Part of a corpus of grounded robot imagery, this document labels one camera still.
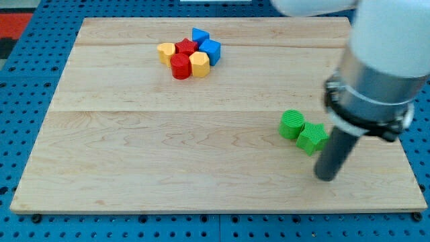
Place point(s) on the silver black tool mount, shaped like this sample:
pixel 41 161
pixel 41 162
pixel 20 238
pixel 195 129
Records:
pixel 363 101

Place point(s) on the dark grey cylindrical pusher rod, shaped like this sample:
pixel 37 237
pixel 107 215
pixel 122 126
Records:
pixel 334 154

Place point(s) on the green star block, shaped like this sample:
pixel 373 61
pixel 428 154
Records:
pixel 312 138

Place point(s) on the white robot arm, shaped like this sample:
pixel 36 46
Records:
pixel 384 65

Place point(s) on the red star block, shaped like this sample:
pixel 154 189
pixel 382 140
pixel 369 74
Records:
pixel 186 47

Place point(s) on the green cylinder block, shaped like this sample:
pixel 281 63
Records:
pixel 291 124

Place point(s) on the blue cube block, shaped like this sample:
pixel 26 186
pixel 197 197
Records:
pixel 213 49

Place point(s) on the yellow hexagon block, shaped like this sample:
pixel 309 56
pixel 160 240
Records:
pixel 200 64

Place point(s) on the blue triangle block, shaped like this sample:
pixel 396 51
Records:
pixel 199 35

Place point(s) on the red cylinder block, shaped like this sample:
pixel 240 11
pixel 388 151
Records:
pixel 180 66

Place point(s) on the wooden board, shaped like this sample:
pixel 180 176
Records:
pixel 123 136

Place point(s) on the yellow heart block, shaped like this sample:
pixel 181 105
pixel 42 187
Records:
pixel 165 52

